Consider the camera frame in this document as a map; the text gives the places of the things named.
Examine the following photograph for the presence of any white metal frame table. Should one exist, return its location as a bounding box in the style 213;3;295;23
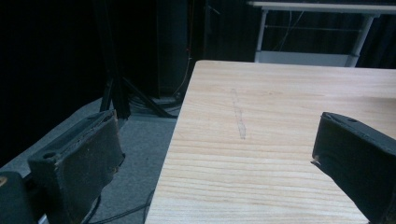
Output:
247;0;396;68

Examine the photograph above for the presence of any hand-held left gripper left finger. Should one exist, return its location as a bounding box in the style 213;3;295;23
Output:
27;108;126;224

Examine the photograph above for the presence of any dark curtain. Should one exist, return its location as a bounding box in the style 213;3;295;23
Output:
0;0;108;167

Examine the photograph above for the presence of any black metal tripod stand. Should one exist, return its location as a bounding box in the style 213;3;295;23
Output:
92;0;178;120

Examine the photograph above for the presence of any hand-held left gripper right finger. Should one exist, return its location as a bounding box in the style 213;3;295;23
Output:
310;111;396;224

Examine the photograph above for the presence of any black floor cable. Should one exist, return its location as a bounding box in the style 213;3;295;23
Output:
82;188;156;224

